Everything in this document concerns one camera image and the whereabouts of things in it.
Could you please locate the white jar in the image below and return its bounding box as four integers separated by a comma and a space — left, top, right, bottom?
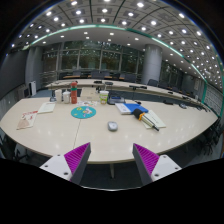
63, 91, 70, 104

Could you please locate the white cup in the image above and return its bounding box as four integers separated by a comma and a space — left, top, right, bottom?
55, 89, 62, 103

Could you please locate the round teal mouse pad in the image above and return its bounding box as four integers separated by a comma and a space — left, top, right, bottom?
71, 106, 96, 119

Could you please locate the round grey concrete pillar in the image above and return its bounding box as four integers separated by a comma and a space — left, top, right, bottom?
141, 44, 162, 84

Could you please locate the white notebook under microphone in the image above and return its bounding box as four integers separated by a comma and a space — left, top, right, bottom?
145, 110, 166, 128

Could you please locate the red bottle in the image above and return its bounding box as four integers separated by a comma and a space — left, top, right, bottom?
71, 82, 77, 104

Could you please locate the white book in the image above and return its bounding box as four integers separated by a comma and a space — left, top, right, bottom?
115, 103, 131, 115

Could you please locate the white air purifier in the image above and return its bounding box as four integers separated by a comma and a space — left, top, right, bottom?
29, 81, 36, 96

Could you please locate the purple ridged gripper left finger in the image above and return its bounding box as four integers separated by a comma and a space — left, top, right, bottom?
41, 143, 91, 185

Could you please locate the white booklet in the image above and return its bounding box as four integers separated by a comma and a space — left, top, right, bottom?
38, 102, 55, 114

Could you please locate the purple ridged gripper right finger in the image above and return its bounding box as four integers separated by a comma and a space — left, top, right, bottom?
132, 143, 181, 185

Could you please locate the dark box with papers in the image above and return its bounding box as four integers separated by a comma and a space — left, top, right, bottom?
107, 96, 125, 105

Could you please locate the grey computer mouse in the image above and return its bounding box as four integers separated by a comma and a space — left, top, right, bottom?
107, 121, 118, 131

